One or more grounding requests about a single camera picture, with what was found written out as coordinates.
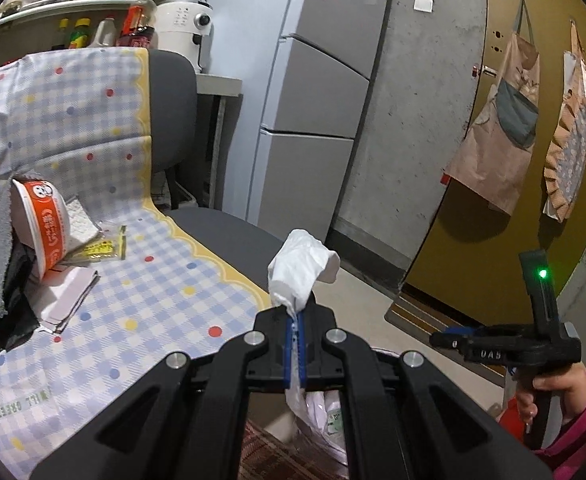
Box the patterned brown mat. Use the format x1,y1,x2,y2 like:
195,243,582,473
240,419,350,480

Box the grey office chair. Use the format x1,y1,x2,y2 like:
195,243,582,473
143,49,288,283

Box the white plastic bag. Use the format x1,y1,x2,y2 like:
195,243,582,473
293,389,350,467

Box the yellow green capped bottle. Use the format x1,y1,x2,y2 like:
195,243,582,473
69,18,92,49

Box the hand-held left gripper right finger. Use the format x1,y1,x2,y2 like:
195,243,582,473
298,306,554,480

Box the grey counter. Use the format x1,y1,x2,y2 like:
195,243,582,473
195,72,244,97

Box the striped brown door mat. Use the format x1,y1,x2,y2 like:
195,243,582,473
384,292,508,377

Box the clear yellow-edged plastic packet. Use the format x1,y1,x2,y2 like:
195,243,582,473
63,225,128,266

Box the dark bottle red label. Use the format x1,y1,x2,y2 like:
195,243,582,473
117,4,157,50

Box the grey refrigerator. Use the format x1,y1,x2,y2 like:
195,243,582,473
205,0,395,247

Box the person's right hand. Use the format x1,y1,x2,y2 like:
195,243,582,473
514,361,586,424

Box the red object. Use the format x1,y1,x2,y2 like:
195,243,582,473
497,396,530,444

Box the grey chair with checkered cover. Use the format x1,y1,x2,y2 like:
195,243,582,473
0,47,274,461

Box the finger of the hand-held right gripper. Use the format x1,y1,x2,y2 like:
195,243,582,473
429,326,474,349

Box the metal shelf rack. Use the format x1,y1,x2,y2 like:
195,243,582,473
0,0,157,32

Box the yellow door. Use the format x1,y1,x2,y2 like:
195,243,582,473
398,0,586,327

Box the white paper towel piece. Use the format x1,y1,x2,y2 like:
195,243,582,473
66,197,100,249

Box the orange instant noodle cup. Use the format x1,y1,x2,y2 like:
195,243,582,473
10,176,72,281

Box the white plastic bottle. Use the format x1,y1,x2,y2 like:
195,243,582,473
91,16,119,49

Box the white air fryer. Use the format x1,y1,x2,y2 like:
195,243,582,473
155,0,215,74

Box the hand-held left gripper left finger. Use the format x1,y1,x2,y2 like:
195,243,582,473
29,306,299,480

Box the folded white papers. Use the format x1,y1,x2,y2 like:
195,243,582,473
37,264,102,336

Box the ruffled checkered apron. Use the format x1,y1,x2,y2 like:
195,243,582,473
542,22,586,222

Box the black plastic bag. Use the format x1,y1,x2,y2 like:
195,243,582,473
0,245,42,352

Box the white tissue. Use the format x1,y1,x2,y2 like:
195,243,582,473
268,229,341,413

